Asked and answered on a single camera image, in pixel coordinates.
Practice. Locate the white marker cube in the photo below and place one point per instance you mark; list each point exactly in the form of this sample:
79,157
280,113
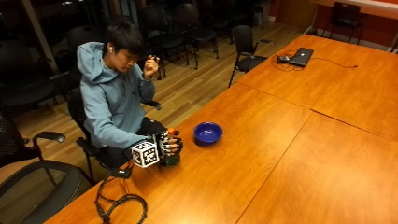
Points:
145,154

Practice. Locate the blue bowl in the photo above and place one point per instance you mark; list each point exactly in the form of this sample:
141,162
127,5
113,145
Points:
208,132

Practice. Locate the black power adapter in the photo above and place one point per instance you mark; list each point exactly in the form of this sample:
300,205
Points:
282,58

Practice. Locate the black chair with armrests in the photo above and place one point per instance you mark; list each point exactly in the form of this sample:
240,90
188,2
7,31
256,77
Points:
164,37
24,81
246,46
83,37
199,28
346,15

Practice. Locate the white table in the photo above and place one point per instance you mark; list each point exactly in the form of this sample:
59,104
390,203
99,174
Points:
365,6

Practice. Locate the black mesh office chair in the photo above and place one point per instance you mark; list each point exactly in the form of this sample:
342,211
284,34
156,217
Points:
16,143
80,124

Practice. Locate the black curved-back chair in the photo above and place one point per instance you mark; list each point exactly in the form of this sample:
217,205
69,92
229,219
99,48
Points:
45,186

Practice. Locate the black laptop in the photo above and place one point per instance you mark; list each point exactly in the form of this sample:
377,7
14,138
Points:
301,56

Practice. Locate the person in blue hoodie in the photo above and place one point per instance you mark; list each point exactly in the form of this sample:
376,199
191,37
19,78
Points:
109,102

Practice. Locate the small black handheld object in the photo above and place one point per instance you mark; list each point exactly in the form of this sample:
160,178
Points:
156,58

